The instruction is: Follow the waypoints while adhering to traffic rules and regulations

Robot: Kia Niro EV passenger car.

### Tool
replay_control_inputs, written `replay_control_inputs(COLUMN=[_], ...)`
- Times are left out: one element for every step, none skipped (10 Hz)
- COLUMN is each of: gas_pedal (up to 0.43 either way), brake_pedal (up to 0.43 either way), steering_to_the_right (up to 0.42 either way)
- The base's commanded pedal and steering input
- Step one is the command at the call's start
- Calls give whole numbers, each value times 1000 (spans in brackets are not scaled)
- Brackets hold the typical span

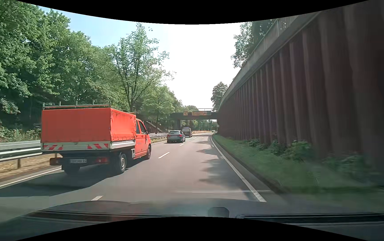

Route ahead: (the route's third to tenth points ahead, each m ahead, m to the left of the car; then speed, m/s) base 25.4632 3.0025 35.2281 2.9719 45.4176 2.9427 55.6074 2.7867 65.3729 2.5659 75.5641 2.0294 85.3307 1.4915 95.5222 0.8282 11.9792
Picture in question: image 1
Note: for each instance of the concrete overpass bridge with signs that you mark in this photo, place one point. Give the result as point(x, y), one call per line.
point(193, 115)

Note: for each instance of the dark van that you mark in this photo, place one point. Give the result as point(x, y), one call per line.
point(187, 131)

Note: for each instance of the dark grey car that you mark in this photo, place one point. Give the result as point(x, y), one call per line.
point(176, 136)

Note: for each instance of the grey asphalt road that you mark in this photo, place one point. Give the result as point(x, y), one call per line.
point(185, 167)

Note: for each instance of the road markings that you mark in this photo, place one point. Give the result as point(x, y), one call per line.
point(242, 178)

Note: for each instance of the car's own bonnet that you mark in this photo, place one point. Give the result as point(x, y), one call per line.
point(192, 214)

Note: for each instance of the grass verge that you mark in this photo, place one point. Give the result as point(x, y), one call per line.
point(279, 164)

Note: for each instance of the orange flatbed truck with tarpaulin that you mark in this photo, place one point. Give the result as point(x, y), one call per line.
point(93, 135)

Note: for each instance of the wood of green trees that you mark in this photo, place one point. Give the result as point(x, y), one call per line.
point(44, 67)

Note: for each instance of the trees behind wall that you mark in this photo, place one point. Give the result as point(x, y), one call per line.
point(245, 43)

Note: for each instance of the bushes along wall foot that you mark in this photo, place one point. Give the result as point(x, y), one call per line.
point(292, 149)

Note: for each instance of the rust brown sheet pile wall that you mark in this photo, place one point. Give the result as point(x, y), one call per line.
point(312, 97)

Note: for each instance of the metal guard rail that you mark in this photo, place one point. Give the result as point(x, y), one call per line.
point(7, 150)

